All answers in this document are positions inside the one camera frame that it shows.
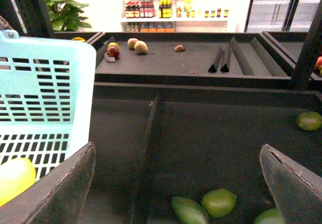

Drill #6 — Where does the green mango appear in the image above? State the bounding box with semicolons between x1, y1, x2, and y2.
171;196;210;224

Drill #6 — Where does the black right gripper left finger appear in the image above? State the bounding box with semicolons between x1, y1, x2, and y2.
1;142;96;223

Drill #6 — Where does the yellow mango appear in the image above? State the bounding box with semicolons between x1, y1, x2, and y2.
1;158;36;206

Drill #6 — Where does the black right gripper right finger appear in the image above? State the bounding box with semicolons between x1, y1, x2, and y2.
259;144;321;223

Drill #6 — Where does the green lime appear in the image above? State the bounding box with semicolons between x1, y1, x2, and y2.
254;207;284;224
201;188;237;218
296;111;321;131

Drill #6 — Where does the store shelf with bottles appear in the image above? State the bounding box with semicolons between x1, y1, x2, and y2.
121;0;234;33

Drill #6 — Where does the light blue plastic basket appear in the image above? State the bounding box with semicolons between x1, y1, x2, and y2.
1;30;96;179

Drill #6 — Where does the green potted plant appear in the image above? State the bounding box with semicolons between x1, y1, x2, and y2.
44;0;92;32

